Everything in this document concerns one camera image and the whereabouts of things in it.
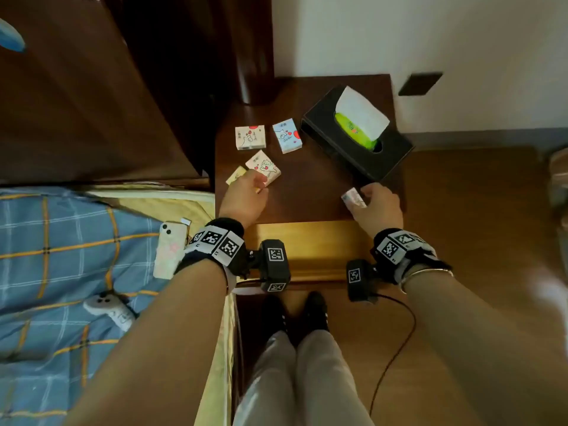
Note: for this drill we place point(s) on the person's left hand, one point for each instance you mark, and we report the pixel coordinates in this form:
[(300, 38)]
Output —
[(242, 199)]

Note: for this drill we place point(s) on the person's right hand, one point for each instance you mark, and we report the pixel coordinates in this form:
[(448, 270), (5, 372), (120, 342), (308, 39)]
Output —
[(381, 210)]

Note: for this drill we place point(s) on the small yellow tissue pack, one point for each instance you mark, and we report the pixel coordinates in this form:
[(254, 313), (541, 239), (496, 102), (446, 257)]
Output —
[(235, 176)]

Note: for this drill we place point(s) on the small white packet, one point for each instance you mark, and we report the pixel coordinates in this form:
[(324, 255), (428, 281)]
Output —
[(352, 198)]

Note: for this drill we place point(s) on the pink cartoon tissue pack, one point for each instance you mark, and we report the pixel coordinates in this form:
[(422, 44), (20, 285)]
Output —
[(266, 166)]

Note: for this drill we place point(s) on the black tissue box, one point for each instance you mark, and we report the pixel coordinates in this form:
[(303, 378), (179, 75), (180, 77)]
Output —
[(390, 159)]

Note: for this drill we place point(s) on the light wooden drawer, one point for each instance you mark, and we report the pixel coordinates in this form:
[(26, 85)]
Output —
[(315, 248)]

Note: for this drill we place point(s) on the blue cartoon tissue pack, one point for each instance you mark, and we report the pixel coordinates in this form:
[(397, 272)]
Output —
[(287, 136)]

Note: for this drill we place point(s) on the green tissue pack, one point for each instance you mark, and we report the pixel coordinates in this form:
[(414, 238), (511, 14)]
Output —
[(350, 128)]

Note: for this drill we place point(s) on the white tissue sheet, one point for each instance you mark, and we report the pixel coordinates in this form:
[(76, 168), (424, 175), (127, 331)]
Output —
[(359, 113)]

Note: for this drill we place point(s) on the person's left forearm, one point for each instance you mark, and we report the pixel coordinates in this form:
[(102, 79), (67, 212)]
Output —
[(155, 350)]

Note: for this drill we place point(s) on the person's right forearm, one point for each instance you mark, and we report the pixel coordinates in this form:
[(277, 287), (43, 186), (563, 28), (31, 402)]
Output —
[(479, 350)]

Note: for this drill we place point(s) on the person's right leg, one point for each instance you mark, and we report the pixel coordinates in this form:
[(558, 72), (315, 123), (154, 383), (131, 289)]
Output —
[(328, 386)]

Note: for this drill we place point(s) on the person's leg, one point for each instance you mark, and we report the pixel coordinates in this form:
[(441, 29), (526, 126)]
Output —
[(266, 386), (328, 386)]

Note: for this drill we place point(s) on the person's left leg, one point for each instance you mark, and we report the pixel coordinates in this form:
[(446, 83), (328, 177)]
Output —
[(266, 386)]

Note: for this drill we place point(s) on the black white marker wristband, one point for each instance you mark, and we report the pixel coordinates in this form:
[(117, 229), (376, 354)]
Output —
[(217, 244), (395, 250)]

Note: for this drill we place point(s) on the small grey plug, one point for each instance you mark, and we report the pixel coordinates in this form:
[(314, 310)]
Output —
[(185, 221)]

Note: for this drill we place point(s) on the yellow bed sheet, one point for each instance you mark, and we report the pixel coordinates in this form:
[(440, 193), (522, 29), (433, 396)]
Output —
[(177, 206)]

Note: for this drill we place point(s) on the white phone with pink case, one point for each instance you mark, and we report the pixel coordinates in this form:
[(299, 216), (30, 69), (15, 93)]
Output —
[(168, 252)]

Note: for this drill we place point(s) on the black right shoe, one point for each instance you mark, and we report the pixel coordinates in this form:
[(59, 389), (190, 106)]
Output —
[(316, 312)]

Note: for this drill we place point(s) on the black shoe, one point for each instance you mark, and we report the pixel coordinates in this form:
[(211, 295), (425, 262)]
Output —
[(316, 312), (275, 317)]

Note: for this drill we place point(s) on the black left shoe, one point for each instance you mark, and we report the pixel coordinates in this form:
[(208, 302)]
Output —
[(275, 317)]

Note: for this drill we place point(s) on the grey baseboard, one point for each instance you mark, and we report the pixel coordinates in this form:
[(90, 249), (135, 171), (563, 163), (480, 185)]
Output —
[(488, 138)]

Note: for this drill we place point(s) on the white handheld controller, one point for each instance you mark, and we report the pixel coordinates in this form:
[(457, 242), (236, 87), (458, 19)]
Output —
[(106, 306)]

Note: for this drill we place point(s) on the dark wooden headboard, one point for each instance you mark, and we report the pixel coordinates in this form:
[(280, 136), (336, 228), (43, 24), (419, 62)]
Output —
[(88, 106)]

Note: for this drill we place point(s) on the blue plaid blanket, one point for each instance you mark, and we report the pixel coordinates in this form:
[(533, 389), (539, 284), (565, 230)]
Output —
[(53, 270)]

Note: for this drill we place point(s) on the blue plastic object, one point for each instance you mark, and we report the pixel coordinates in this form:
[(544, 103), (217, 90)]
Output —
[(11, 37)]

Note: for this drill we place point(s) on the black wall socket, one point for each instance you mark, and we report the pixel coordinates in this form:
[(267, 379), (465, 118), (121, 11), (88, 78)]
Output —
[(420, 84)]

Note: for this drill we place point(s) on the dark wooden post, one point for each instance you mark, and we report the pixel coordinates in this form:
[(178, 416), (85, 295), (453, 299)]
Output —
[(255, 48)]

